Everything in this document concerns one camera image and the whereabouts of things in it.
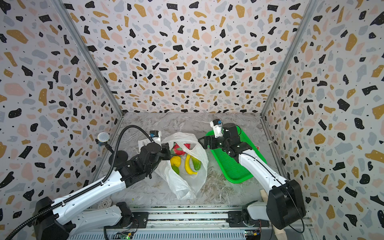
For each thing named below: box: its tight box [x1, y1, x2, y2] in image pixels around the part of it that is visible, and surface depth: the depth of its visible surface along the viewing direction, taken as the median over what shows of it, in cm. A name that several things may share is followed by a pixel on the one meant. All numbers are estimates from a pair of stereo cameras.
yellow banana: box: [184, 154, 198, 175], surface depth 92 cm
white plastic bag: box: [155, 132, 209, 200], surface depth 84 cm
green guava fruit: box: [190, 155, 202, 171], surface depth 92 cm
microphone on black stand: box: [95, 132, 128, 167], surface depth 88 cm
